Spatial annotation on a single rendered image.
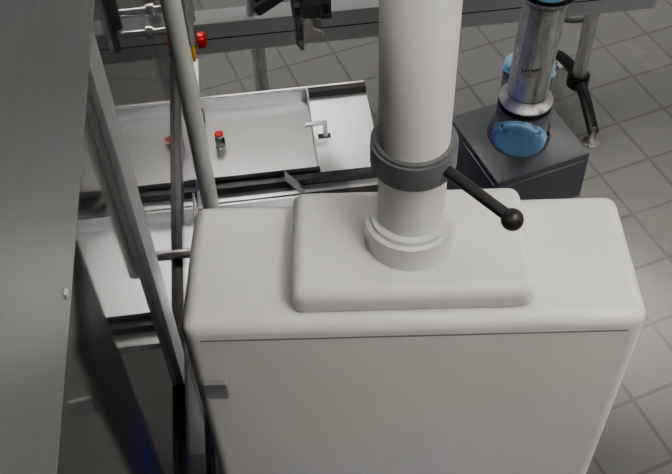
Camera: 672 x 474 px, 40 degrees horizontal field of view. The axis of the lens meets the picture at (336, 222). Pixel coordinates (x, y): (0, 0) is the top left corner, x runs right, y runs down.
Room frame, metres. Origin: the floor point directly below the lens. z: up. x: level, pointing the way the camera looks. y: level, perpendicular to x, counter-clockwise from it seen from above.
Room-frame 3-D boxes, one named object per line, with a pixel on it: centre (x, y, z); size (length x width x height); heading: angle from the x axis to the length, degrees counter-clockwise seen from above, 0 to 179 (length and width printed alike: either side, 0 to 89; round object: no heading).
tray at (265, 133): (1.54, 0.21, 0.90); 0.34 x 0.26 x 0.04; 95
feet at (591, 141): (2.59, -0.91, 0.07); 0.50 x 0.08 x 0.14; 5
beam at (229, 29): (2.54, -0.31, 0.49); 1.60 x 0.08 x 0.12; 95
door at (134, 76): (0.99, 0.27, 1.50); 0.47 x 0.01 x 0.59; 5
